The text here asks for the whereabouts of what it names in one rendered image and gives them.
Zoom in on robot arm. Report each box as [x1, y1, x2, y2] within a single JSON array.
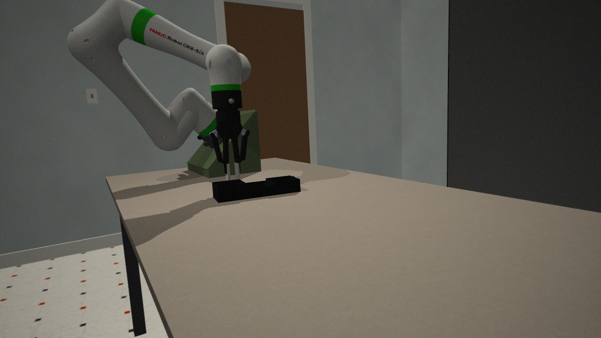
[[67, 0, 251, 151]]

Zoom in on black three-compartment bin rack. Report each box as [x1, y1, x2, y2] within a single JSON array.
[[212, 176, 301, 203]]

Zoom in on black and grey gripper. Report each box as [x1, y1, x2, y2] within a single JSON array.
[[208, 110, 250, 181]]

